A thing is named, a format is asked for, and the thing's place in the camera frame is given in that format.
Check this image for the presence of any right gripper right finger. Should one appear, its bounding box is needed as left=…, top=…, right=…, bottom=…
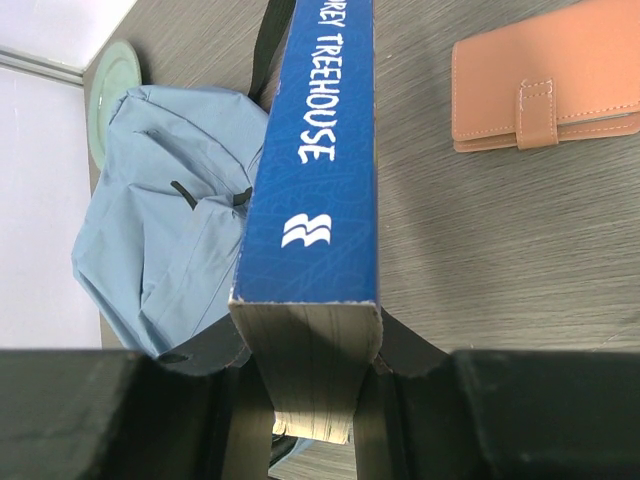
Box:
left=354, top=314, right=639, bottom=479

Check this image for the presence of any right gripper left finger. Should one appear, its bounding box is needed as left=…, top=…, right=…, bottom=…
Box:
left=1, top=317, right=273, bottom=479

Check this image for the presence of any blue illustrated book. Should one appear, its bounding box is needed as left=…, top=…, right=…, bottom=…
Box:
left=229, top=1, right=383, bottom=444

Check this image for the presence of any light blue backpack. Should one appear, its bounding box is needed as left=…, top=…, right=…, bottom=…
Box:
left=72, top=1, right=294, bottom=374

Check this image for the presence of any teal round plate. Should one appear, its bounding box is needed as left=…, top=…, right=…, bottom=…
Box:
left=87, top=40, right=142, bottom=170

